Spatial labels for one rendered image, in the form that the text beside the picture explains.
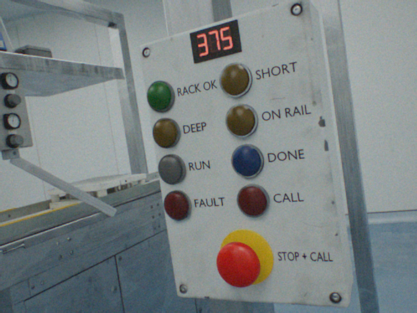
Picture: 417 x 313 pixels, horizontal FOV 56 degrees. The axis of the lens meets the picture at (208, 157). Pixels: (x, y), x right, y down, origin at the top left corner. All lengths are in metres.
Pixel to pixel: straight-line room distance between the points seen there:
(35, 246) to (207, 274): 0.74
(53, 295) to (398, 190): 3.42
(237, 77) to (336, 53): 1.18
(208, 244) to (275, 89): 0.16
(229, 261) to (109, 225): 0.95
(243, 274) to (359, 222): 1.22
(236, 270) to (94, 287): 0.99
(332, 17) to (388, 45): 2.56
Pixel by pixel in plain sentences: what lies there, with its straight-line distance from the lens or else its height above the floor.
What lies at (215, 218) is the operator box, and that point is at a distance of 0.37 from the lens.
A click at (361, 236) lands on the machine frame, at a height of 0.61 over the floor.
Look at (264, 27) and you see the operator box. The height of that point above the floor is 1.14.
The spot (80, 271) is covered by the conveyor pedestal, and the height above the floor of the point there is 0.72.
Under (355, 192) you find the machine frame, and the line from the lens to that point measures 1.52.
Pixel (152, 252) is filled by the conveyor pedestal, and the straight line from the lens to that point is 1.53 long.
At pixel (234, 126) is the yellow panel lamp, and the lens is 0.34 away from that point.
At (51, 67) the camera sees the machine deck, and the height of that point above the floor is 1.30.
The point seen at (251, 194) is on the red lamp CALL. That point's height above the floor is 1.00.
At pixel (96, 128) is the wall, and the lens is 4.97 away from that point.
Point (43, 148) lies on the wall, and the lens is 5.52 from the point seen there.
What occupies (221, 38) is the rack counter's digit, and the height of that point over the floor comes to 1.14.
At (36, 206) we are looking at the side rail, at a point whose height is 0.91.
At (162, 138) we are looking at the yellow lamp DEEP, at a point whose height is 1.06.
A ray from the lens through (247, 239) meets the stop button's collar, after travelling 0.36.
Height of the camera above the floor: 1.06
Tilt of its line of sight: 3 degrees down
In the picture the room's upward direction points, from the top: 9 degrees counter-clockwise
